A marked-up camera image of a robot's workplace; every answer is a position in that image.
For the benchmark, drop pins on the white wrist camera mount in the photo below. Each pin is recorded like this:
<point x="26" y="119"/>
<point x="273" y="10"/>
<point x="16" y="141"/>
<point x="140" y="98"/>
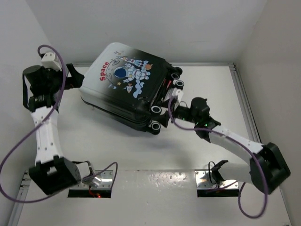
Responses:
<point x="51" y="60"/>
<point x="175" y="92"/>

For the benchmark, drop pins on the grey lined suitcase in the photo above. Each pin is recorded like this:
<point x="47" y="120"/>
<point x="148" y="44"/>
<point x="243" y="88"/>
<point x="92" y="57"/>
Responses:
<point x="131" y="86"/>

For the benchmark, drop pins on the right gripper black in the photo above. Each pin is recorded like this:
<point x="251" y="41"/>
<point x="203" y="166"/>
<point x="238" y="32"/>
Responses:
<point x="175" y="110"/>

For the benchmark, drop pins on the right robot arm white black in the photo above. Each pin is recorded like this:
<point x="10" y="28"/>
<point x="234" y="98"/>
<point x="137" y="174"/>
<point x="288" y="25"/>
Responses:
<point x="264" y="165"/>

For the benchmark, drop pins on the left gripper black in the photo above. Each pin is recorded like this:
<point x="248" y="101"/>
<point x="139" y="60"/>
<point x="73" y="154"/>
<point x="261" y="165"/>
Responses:
<point x="74" y="81"/>

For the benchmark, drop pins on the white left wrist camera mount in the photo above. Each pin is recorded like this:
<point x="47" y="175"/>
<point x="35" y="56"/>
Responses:
<point x="51" y="60"/>

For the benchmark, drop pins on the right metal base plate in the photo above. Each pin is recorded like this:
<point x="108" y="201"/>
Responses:
<point x="203" y="182"/>

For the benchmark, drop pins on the metal base plate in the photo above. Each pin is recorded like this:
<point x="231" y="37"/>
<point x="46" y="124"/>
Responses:
<point x="99" y="181"/>
<point x="203" y="182"/>

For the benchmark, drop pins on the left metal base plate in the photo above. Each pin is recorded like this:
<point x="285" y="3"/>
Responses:
<point x="99" y="181"/>

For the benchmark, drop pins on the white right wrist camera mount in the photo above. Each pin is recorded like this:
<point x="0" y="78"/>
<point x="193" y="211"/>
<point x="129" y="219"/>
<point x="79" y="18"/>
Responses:
<point x="175" y="92"/>

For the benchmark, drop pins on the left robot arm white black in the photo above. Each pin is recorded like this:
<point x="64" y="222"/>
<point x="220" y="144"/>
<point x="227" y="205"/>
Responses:
<point x="42" y="84"/>

